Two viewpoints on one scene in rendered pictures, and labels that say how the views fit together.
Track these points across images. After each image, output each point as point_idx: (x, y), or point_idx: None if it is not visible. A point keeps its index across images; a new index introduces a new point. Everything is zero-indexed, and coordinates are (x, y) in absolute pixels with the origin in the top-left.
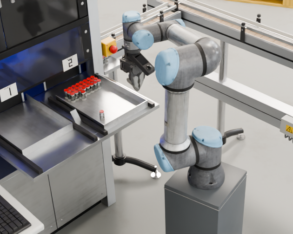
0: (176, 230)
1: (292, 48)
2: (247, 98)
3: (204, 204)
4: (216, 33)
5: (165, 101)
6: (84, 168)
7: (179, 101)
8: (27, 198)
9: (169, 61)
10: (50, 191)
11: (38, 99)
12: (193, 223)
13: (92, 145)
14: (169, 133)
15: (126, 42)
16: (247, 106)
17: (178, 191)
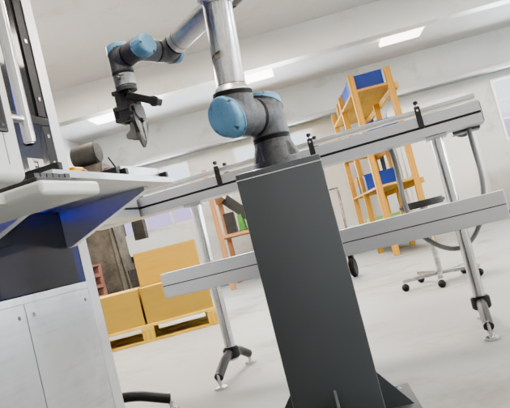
0: (274, 249)
1: None
2: (248, 256)
3: (299, 164)
4: (185, 197)
5: (210, 23)
6: (80, 352)
7: (227, 11)
8: (6, 372)
9: None
10: (39, 376)
11: None
12: (295, 212)
13: (115, 176)
14: (226, 66)
15: (119, 75)
16: (252, 267)
17: (259, 171)
